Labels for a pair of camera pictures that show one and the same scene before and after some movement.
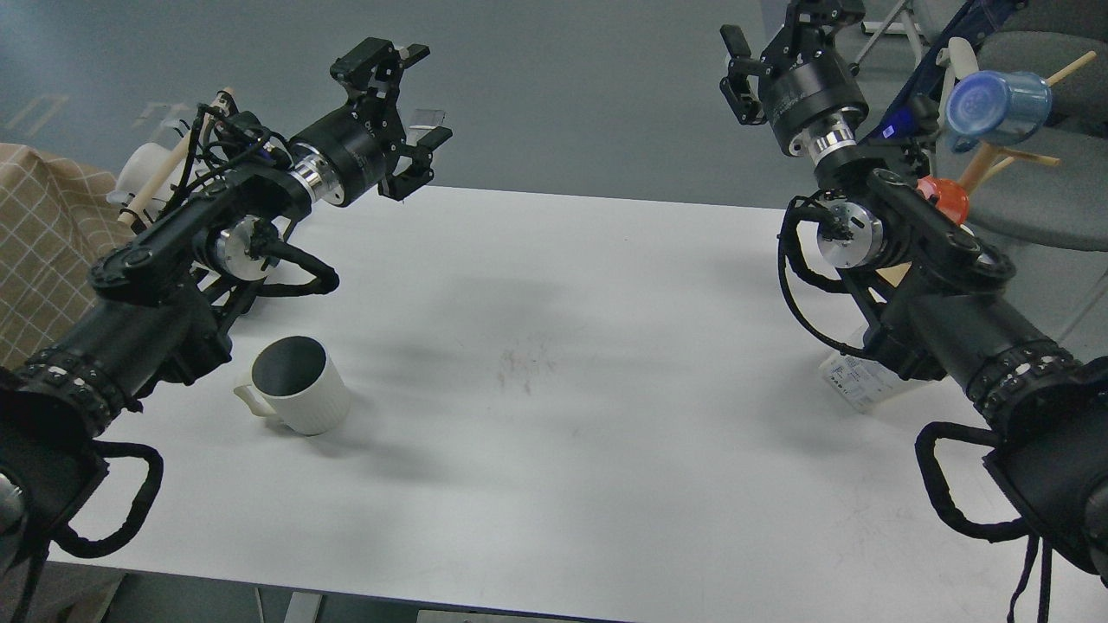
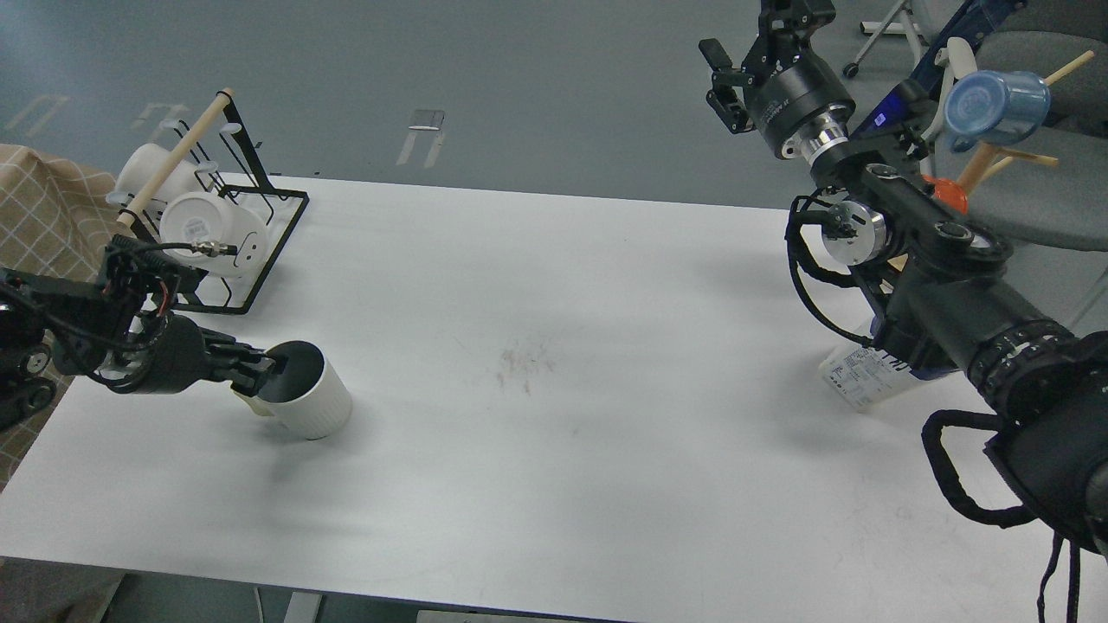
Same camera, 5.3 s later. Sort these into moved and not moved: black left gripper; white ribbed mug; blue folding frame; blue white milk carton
Moved: black left gripper
Not moved: blue folding frame; blue white milk carton; white ribbed mug
